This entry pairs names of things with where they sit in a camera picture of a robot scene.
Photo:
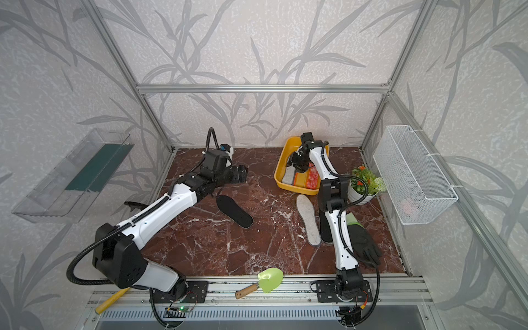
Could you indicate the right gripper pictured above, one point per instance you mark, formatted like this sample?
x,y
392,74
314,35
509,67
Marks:
x,y
301,168

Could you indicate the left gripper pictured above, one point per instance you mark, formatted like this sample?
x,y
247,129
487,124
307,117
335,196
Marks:
x,y
240,177

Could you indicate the grey insole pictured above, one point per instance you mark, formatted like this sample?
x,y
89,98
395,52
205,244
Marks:
x,y
307,213
289,176

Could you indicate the red insole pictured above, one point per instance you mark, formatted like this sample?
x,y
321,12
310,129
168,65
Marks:
x,y
312,178
300,179

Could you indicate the black insole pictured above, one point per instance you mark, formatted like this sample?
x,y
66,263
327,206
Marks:
x,y
230,208
325,228

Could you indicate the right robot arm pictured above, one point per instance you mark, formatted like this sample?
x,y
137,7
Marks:
x,y
332,198

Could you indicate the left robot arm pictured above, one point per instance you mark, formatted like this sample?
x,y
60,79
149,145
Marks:
x,y
117,248

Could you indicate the yellow plastic storage box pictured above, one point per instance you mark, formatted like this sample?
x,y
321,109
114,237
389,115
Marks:
x,y
292,145

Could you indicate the potted artificial plant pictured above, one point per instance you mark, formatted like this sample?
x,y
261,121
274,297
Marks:
x,y
371,183

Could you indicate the green garden trowel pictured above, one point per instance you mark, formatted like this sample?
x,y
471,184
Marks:
x,y
268,280

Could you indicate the green circuit board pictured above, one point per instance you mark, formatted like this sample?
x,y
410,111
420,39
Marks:
x,y
178,312

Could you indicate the yellow plastic spatula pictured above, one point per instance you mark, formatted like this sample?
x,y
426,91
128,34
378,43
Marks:
x,y
110,301

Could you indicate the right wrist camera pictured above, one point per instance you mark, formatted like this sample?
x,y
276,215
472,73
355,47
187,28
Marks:
x,y
307,138

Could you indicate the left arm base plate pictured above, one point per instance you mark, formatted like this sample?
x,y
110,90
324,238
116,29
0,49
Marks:
x,y
188,292

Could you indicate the white wire basket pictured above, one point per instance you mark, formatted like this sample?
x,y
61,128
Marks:
x,y
417,187

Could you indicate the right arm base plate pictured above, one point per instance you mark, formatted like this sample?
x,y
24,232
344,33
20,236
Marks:
x,y
327,291

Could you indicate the clear plastic wall shelf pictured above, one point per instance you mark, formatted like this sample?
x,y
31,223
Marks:
x,y
67,193

